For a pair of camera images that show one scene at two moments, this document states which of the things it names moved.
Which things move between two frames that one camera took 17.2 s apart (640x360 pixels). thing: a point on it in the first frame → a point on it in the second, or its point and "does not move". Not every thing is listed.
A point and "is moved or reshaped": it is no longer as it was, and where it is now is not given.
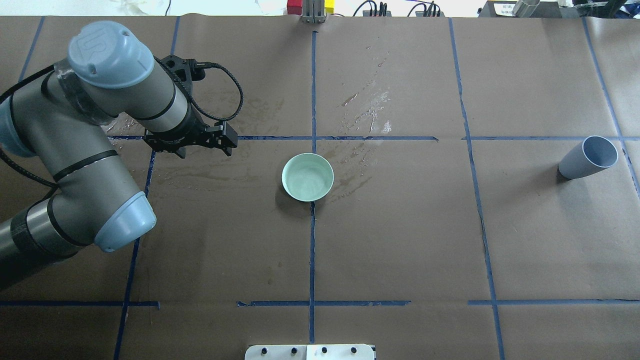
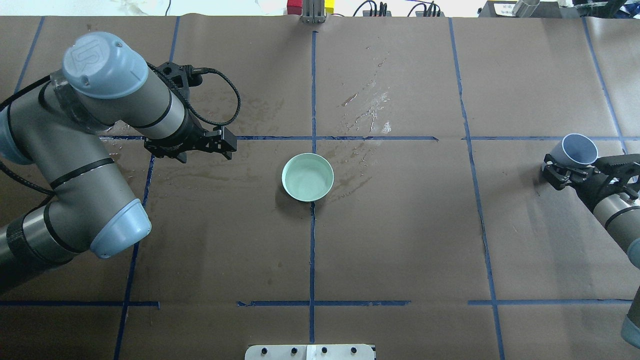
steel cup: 525,8 does not move
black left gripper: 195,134 does not move
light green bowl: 307,177 does not move
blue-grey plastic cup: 594,153 is moved or reshaped
